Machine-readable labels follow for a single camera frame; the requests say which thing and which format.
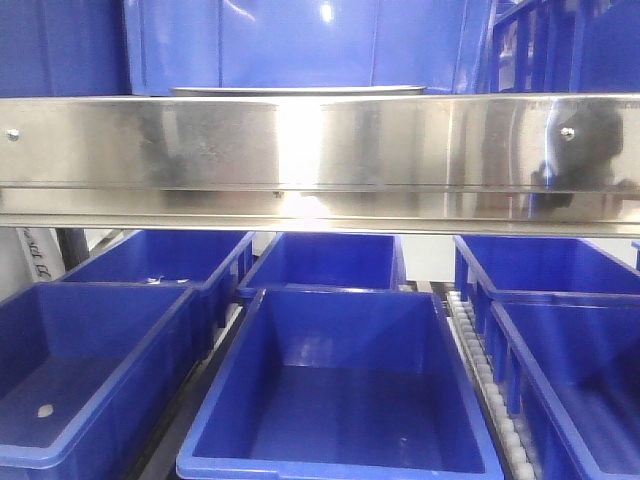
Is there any lower rear right bin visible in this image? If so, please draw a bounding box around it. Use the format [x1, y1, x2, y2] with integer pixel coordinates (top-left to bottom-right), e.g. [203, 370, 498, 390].
[453, 235, 639, 323]

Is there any lower rear left bin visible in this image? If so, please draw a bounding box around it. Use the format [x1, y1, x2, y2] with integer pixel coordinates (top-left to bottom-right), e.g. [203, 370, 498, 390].
[61, 230, 255, 358]

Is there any lower centre blue bin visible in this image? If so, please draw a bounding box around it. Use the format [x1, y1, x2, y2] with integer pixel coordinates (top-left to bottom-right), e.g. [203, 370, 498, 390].
[176, 289, 504, 479]

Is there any lower right blue bin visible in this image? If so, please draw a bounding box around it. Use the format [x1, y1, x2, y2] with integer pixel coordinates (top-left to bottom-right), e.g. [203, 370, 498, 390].
[486, 302, 639, 479]

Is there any steel shelf front rail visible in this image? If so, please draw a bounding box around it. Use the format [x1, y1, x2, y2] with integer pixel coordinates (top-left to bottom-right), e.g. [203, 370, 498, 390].
[1, 94, 639, 237]

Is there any lower rear centre bin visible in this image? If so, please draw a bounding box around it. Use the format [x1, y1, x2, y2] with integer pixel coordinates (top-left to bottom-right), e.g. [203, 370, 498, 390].
[237, 232, 406, 300]

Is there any lower left blue bin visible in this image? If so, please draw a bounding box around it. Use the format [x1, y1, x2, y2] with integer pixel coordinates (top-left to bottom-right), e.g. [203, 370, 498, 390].
[1, 282, 197, 479]

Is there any blue plastic crate right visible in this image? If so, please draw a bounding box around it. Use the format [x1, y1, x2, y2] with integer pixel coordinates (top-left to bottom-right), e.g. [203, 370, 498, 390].
[485, 1, 639, 93]

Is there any lower white roller track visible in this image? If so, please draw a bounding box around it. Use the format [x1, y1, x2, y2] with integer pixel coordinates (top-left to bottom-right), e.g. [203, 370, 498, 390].
[445, 290, 537, 479]

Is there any blue plastic bin left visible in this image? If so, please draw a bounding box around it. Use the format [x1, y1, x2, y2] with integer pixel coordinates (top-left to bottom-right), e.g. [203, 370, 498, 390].
[124, 1, 495, 96]

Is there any silver metal tray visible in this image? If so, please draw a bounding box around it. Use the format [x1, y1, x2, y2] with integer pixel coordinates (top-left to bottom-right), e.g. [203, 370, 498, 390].
[171, 85, 426, 97]

